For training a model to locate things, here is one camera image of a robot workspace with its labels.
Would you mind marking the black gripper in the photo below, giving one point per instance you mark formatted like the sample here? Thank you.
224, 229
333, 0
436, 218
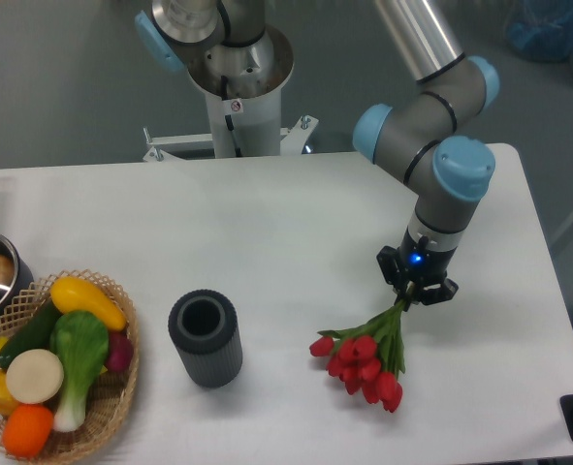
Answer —
412, 262

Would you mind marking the red tulip bouquet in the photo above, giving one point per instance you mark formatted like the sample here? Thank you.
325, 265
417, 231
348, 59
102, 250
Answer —
368, 358

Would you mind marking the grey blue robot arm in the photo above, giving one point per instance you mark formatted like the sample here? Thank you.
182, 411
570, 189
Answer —
418, 145

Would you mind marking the dark grey ribbed vase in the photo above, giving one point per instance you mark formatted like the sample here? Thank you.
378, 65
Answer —
204, 328

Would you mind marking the blue plastic bag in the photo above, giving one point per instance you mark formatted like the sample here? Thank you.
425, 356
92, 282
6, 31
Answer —
541, 31

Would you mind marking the purple red radish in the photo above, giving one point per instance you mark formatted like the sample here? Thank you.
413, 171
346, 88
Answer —
120, 353

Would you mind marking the woven wicker basket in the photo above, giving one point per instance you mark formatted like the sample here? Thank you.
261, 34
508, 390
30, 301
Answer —
108, 400

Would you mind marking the green bok choy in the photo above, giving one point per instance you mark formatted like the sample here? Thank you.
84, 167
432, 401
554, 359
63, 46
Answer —
81, 342

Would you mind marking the yellow squash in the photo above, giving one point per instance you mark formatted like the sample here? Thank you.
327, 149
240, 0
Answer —
69, 294

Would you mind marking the dark green cucumber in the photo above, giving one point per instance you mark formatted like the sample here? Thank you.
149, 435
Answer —
33, 335

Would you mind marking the orange fruit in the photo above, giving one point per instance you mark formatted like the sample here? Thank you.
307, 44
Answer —
27, 430

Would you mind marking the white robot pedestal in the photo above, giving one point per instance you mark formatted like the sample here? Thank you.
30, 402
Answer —
242, 87

